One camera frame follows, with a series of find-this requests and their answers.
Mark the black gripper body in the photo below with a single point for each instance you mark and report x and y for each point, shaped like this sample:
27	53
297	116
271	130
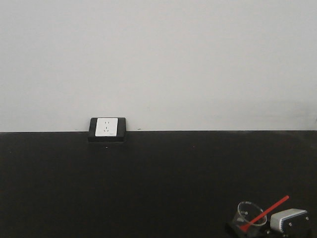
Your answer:
265	232

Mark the red plastic stirring spatula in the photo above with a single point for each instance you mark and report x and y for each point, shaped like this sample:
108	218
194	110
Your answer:
264	213

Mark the clear glass beaker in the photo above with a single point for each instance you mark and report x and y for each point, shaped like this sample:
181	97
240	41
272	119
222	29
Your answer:
246	212

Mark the white power socket black base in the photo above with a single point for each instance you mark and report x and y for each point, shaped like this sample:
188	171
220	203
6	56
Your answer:
107	130

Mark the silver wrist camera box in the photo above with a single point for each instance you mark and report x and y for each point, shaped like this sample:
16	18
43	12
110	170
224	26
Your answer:
289	221

